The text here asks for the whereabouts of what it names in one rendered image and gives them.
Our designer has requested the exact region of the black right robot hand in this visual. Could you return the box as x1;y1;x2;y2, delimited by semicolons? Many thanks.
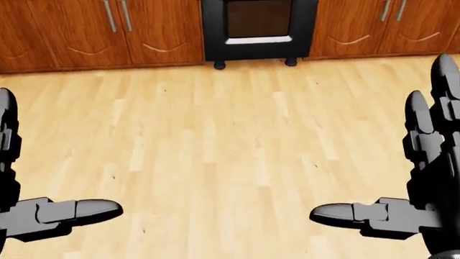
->
309;53;460;255

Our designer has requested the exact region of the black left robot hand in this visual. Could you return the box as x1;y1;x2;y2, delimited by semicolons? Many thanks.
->
0;87;124;243

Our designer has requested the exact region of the black stove with glass door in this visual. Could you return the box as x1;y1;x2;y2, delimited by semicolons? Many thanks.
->
200;0;319;71

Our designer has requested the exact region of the wooden cabinet door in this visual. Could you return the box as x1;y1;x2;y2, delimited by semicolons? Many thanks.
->
448;30;460;54
116;0;206;65
377;0;457;55
27;0;132;68
309;0;392;58
0;0;58;74

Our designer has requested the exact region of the silver cabinet bar handle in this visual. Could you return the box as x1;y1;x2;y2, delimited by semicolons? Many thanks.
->
395;0;408;22
103;0;119;34
379;0;392;22
119;0;134;32

